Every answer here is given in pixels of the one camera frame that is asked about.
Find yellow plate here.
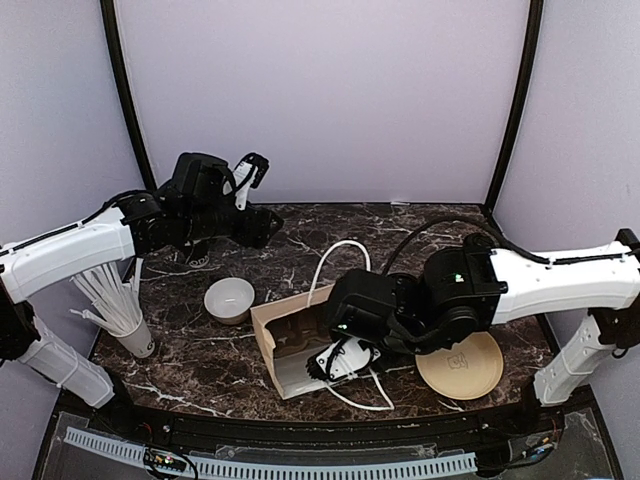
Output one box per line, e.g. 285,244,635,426
415,332,504,401

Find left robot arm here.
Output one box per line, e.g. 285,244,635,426
1,153,283,436

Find stack of paper cups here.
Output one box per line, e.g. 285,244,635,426
183,241,209,269

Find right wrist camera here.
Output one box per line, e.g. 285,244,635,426
306,338,381,383

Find white ceramic bowl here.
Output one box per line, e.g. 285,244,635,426
204,277,255,325

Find cup of wrapped straws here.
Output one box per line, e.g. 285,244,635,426
70,258,155,358

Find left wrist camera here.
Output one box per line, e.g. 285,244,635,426
232,152,269,211

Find right black frame post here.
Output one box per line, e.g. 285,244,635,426
481,0,544,228

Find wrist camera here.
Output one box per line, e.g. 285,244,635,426
306,338,381,383
232,152,269,211

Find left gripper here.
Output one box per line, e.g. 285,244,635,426
183,200,284,249

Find black front rail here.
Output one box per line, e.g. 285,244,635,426
59,387,591,454

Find left black frame post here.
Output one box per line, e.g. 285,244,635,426
99,0,157,190

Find black frame post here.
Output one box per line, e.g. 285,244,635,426
481,0,544,228
99,0,157,190

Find brown paper bag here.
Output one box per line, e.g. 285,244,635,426
249,240,396,412

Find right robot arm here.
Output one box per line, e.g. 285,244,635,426
306,227,639,434

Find white cable duct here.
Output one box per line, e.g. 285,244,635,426
63,427,478,479

